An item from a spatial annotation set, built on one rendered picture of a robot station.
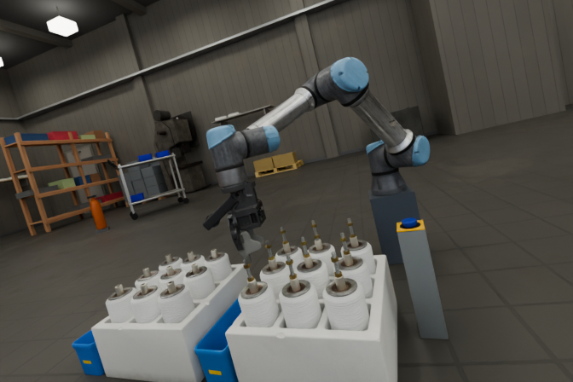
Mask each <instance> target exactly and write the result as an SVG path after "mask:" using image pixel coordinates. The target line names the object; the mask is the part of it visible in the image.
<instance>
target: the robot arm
mask: <svg viewBox="0 0 573 382"><path fill-rule="evenodd" d="M367 71H368V70H367V68H366V67H365V66H364V64H363V63H362V62H361V61H359V60H358V59H357V58H354V57H346V58H344V59H342V60H338V61H336V62H334V63H333V64H332V65H331V66H329V67H327V68H325V69H323V70H321V71H319V72H318V73H316V74H315V75H314V76H313V77H312V78H310V79H309V80H308V81H307V82H306V83H305V84H303V85H302V86H301V87H299V88H298V89H297V90H296V91H295V94H294V95H293V96H291V97H290V98H289V99H287V100H286V101H284V102H282V103H281V104H280V105H279V106H278V107H276V108H275V109H273V110H272V111H270V112H269V113H267V114H266V115H264V116H263V117H262V118H260V119H259V120H258V121H256V122H255V123H253V124H251V125H250V126H249V127H247V128H246V129H245V130H242V131H236V130H235V129H234V126H233V125H231V124H229V125H223V126H218V127H216V128H212V129H210V130H208V131H207V132H206V138H207V143H208V148H209V149H210V152H211V158H212V161H213V164H214V168H215V171H216V175H217V180H218V184H219V187H220V188H221V190H222V193H223V194H228V193H230V196H229V197H228V198H227V199H226V200H225V201H224V202H223V204H222V205H221V206H220V207H219V208H218V209H217V210H216V211H215V212H214V213H212V214H210V215H208V216H207V218H206V220H205V222H204V223H203V226H204V227H205V228H206V229H207V230H210V229H211V228H215V227H216V226H217V225H218V224H219V223H220V220H221V219H222V218H223V217H224V216H225V215H226V214H227V213H228V215H227V219H228V224H229V228H230V233H231V236H232V239H233V242H234V244H235V246H236V248H237V250H238V251H239V253H240V255H241V256H242V257H243V258H244V259H245V260H246V261H247V262H248V263H251V262H252V253H253V252H255V251H257V250H259V249H260V248H261V245H262V244H263V242H264V239H263V237H262V236H259V235H255V234H254V231H253V229H254V228H258V227H261V225H262V224H263V222H264V220H265V219H266V216H265V212H264V208H263V203H262V201H261V200H260V199H258V197H257V194H256V190H255V188H254V187H255V186H256V183H255V181H253V182H246V181H247V175H246V169H245V166H244V162H243V159H247V158H251V157H254V156H258V155H261V154H264V153H270V152H273V151H275V150H277V149H278V148H279V146H280V143H281V139H280V136H279V132H281V131H282V130H284V129H285V128H286V127H287V126H288V125H289V124H291V123H292V122H293V121H295V120H296V119H298V118H299V117H300V116H301V115H303V114H304V113H306V112H311V111H313V110H314V109H315V108H317V107H319V106H321V105H324V104H326V103H329V102H331V101H335V100H338V101H339V103H341V105H342V106H343V107H351V108H352V110H353V111H354V112H355V113H356V114H357V115H358V116H359V117H360V118H361V119H362V120H363V121H364V122H365V123H366V124H367V125H368V126H369V127H370V128H371V129H372V130H373V132H374V133H375V134H376V135H377V136H378V137H379V138H380V139H381V141H378V142H374V143H371V144H369V145H367V147H366V149H367V157H368V162H369V165H370V170H371V173H372V186H371V191H372V195H375V196H385V195H392V194H398V193H401V192H403V191H405V190H406V189H407V184H406V183H405V181H404V180H403V178H402V176H401V174H400V172H399V170H398V168H400V167H412V166H414V167H417V166H422V165H424V164H426V162H427V161H428V159H429V157H430V144H429V142H428V140H427V138H426V137H425V136H416V135H415V134H414V133H413V132H412V131H411V130H404V129H403V128H402V127H401V126H400V125H399V123H398V122H397V121H396V120H395V119H394V118H393V117H392V115H391V114H390V113H389V112H388V111H387V110H386V109H385V107H384V106H383V105H382V104H381V103H380V102H379V100H378V99H377V98H376V97H375V96H374V95H373V93H372V92H371V91H370V90H369V82H368V80H369V76H368V73H367ZM238 193H239V194H238Z"/></svg>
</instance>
